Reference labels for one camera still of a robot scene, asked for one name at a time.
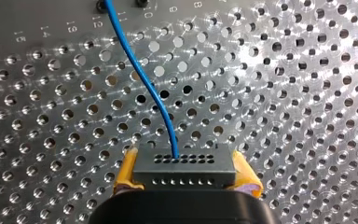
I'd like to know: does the blue cable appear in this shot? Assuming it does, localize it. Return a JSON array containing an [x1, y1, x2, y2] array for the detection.
[[103, 0, 238, 190]]

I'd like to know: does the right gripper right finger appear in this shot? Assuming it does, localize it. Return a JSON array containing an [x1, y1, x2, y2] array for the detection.
[[225, 149, 265, 199]]

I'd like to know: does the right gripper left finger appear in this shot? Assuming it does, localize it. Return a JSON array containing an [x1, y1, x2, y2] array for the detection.
[[112, 146, 145, 196]]

